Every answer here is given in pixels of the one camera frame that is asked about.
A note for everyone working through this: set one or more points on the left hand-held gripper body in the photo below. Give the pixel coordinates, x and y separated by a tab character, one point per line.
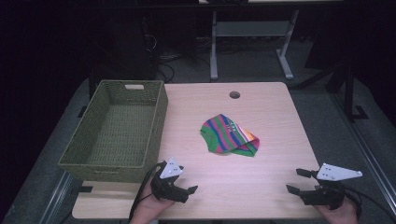
168	189

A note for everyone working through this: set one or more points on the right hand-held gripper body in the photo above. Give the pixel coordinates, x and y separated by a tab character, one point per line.
327	194

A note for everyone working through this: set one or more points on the striped knitted pet sweater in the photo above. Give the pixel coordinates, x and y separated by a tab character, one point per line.
225	137

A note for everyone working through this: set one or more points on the person's right hand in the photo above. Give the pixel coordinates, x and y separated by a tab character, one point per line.
342	214

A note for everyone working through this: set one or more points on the person's left hand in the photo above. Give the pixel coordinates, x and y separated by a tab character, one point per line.
146	208

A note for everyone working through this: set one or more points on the green woven basket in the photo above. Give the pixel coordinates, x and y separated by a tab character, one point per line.
118	137

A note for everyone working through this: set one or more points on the black metal stand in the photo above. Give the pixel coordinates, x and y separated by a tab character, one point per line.
348	93

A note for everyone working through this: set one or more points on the black table bracket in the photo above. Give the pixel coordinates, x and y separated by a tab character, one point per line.
82	111

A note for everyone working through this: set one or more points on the grey metal desk frame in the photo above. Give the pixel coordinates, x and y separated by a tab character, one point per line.
252	28

